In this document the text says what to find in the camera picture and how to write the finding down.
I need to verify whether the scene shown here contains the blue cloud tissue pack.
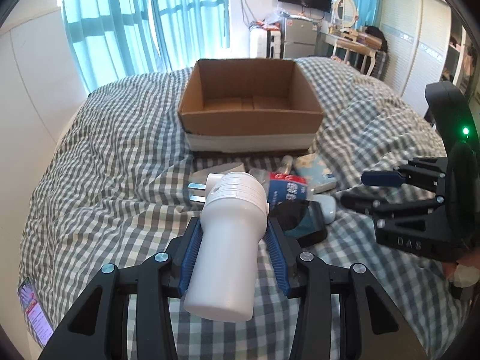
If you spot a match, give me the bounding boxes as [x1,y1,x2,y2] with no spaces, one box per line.
[293,154,337,194]

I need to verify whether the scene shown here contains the black sunglasses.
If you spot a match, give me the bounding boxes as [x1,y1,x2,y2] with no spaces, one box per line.
[268,200,328,248]

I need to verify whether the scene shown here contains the floss pick clear jar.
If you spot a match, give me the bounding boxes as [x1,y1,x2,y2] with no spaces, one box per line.
[249,168,311,206]

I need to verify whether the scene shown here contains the white cream tube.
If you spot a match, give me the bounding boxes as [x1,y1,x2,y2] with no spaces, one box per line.
[277,155,294,175]

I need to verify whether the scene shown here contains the right hand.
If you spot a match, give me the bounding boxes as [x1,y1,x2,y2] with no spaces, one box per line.
[442,250,479,301]

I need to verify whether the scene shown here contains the smartphone on bed edge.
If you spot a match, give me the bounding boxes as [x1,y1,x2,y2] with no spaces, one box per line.
[17,277,54,348]

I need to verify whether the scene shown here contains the checkered bed quilt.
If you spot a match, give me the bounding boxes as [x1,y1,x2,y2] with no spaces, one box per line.
[19,58,476,359]

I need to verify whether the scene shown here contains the white louvred wardrobe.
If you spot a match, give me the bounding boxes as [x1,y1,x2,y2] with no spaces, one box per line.
[380,0,452,116]

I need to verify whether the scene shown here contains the black bag on table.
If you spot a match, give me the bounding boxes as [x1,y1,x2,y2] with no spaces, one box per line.
[365,26,388,53]

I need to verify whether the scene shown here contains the white dressing table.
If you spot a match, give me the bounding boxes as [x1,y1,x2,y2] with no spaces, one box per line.
[316,33,377,77]

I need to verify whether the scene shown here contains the cardboard box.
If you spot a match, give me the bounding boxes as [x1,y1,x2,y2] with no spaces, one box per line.
[178,58,324,155]

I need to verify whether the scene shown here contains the white oval vanity mirror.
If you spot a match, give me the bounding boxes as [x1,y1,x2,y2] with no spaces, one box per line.
[332,0,359,29]

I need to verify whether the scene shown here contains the silver mini fridge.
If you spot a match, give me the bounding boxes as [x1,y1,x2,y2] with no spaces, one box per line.
[281,17,318,59]

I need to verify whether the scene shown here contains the white suitcase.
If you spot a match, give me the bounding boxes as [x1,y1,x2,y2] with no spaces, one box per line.
[249,28,281,59]

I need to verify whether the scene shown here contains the teal window curtains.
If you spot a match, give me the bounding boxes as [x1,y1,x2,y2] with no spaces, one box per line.
[60,0,230,91]

